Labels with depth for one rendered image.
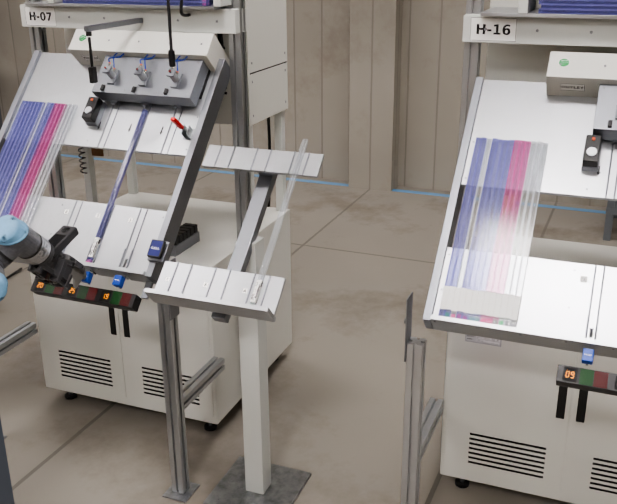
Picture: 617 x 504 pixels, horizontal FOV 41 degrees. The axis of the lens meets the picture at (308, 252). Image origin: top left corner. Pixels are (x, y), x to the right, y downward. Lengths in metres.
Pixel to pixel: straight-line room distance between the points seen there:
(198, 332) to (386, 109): 3.02
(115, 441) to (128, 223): 0.85
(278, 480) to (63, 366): 0.91
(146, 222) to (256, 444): 0.72
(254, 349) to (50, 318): 0.93
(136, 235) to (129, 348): 0.60
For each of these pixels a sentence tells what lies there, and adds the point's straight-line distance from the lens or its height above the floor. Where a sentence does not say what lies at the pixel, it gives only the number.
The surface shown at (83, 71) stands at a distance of 2.76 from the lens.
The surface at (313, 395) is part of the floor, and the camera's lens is 3.05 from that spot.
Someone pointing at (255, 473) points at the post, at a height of 0.08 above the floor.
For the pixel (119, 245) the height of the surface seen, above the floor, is 0.77.
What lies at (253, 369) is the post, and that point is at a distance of 2.34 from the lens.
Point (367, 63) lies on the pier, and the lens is 5.36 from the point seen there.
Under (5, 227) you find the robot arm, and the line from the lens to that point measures 2.08.
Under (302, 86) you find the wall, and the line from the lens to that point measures 5.70.
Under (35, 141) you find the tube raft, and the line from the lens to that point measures 2.69.
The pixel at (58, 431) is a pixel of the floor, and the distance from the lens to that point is 2.99.
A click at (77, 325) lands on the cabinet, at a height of 0.34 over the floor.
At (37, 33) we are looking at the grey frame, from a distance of 2.93.
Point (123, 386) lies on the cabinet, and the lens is 2.92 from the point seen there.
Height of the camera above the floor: 1.57
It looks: 21 degrees down
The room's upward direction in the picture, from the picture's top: 1 degrees counter-clockwise
